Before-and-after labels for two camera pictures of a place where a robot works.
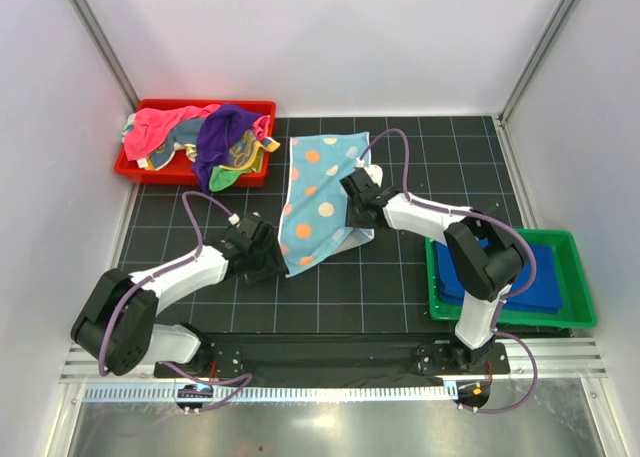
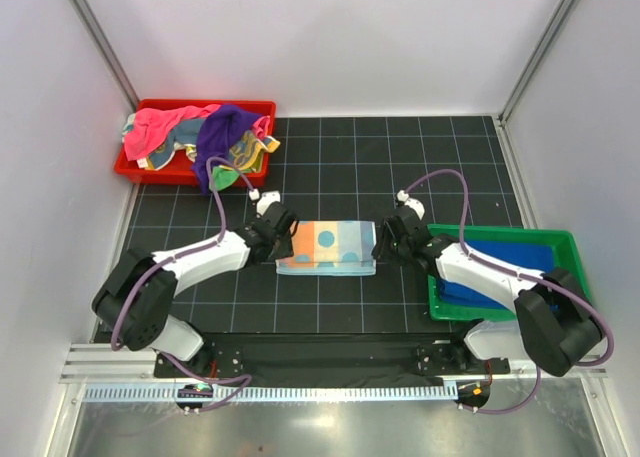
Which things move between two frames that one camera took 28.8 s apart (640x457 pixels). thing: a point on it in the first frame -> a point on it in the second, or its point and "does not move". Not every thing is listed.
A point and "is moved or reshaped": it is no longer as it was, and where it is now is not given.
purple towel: [221, 126] does not move
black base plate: [358, 359] does not move
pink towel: [149, 127] does not move
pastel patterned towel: [312, 222] is moved or reshaped
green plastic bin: [577, 308] does not move
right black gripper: [352, 220] -> [381, 248]
